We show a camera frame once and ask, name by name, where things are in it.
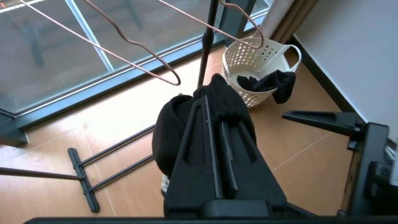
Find pink clothes hanger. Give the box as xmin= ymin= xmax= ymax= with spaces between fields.
xmin=157 ymin=0 xmax=265 ymax=50
xmin=20 ymin=0 xmax=182 ymax=86

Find black shorts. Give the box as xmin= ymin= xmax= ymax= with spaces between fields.
xmin=151 ymin=73 xmax=257 ymax=197

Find black clothes rack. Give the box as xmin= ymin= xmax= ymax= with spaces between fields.
xmin=0 ymin=0 xmax=220 ymax=214

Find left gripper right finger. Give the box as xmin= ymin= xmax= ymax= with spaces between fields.
xmin=219 ymin=119 xmax=287 ymax=218

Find heap of clothes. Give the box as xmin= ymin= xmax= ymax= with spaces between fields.
xmin=236 ymin=70 xmax=297 ymax=105

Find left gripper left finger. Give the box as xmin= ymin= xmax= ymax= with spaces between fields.
xmin=163 ymin=95 xmax=223 ymax=218

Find window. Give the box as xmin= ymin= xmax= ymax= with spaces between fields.
xmin=0 ymin=0 xmax=274 ymax=147

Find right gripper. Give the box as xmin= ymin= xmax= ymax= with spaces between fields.
xmin=282 ymin=110 xmax=398 ymax=216

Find white laundry basket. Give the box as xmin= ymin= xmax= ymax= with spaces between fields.
xmin=222 ymin=37 xmax=302 ymax=108

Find beige curtain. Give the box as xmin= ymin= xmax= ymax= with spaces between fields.
xmin=253 ymin=0 xmax=320 ymax=44

